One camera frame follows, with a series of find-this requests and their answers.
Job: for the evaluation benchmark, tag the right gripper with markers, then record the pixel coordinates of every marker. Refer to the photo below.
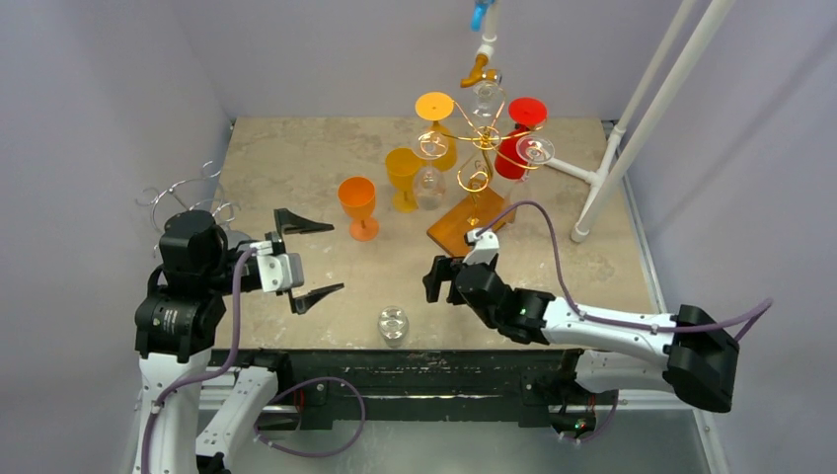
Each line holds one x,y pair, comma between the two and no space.
446,281

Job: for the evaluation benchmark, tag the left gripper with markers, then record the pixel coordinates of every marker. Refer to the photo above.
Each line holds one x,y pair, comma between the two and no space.
292,223

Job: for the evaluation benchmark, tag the clear short glass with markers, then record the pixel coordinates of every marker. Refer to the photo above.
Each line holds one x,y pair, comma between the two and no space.
488,102
393,326

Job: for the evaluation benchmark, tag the gold rack with wooden base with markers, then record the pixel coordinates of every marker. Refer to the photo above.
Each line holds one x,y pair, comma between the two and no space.
474,173

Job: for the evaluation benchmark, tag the clear wine glass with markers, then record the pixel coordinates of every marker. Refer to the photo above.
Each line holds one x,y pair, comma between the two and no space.
429,186

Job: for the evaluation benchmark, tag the red plastic wine glass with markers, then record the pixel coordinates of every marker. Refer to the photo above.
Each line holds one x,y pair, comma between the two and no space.
526,113

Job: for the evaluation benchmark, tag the clear tall flute glass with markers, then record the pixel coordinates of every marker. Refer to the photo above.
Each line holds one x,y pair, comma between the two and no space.
530,152

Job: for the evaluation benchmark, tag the yellow plastic goblet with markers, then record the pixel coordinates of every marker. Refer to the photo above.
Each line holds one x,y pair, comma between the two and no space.
401,165
434,107

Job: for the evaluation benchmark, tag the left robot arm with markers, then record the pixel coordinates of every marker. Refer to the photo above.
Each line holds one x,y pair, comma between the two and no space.
194,417

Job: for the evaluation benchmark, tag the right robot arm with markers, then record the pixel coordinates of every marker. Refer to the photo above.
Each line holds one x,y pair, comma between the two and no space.
688,353

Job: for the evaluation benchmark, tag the chrome wine glass rack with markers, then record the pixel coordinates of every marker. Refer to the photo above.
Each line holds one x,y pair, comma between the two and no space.
201,191

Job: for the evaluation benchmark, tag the orange plastic goblet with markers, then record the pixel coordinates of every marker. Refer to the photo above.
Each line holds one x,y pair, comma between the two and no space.
357,196

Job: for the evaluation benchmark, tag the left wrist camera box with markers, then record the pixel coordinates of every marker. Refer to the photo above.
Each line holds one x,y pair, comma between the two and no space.
278,271

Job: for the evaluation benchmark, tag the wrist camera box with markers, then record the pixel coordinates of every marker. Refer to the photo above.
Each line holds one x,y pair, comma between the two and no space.
483,244
278,271

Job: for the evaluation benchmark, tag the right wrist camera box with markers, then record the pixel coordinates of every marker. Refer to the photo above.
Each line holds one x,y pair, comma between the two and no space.
483,244

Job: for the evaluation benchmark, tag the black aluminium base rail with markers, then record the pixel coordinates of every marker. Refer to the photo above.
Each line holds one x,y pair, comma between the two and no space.
529,388

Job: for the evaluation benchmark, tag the white pvc pipe frame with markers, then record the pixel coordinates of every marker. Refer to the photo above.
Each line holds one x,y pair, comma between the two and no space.
620,153

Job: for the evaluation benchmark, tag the brass faucet with blue handle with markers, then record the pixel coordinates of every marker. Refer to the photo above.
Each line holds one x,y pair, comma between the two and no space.
483,20

